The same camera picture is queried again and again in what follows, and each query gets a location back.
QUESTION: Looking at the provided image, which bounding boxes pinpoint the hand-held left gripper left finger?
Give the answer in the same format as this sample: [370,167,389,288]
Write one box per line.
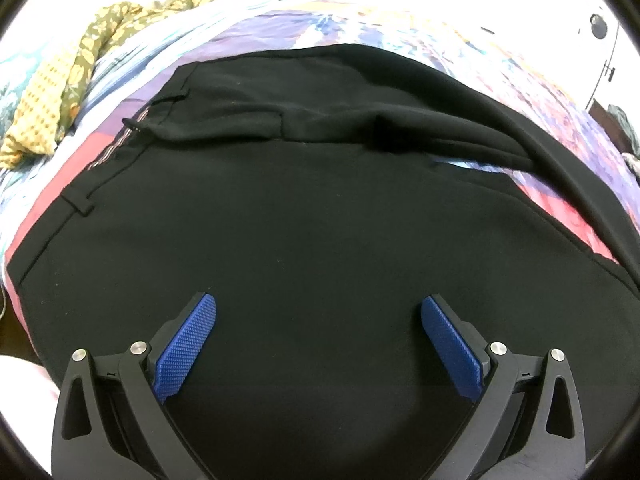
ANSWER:
[50,292,218,480]

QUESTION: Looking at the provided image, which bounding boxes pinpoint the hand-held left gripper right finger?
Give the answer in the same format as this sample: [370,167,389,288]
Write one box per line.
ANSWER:
[420,294,588,480]

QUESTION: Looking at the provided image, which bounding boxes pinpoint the black pants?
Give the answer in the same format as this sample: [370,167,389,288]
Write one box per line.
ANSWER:
[5,44,640,480]

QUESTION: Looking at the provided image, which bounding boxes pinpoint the pale pink cloth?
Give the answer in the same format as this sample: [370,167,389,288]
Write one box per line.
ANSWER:
[0,354,62,438]

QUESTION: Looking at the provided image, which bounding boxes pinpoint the dark wooden furniture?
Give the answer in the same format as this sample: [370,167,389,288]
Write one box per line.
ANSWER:
[589,100,640,157]

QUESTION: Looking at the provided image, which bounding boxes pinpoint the yellow dotted cloth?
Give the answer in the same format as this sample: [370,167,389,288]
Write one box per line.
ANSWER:
[0,46,87,169]

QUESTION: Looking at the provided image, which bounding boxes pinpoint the olive floral cloth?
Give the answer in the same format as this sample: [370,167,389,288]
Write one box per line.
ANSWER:
[59,0,286,127]

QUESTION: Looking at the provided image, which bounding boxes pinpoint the colourful printed blanket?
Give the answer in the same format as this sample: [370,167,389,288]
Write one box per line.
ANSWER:
[0,0,640,346]

